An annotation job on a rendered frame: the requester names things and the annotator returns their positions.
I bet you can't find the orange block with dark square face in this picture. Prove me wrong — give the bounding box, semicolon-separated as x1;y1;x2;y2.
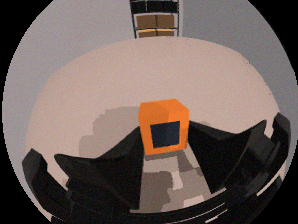
138;99;189;155

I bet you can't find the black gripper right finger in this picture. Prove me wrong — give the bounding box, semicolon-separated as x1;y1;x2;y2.
188;120;267;194

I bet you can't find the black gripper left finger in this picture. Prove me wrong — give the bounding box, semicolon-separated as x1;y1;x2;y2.
55;127;145;210

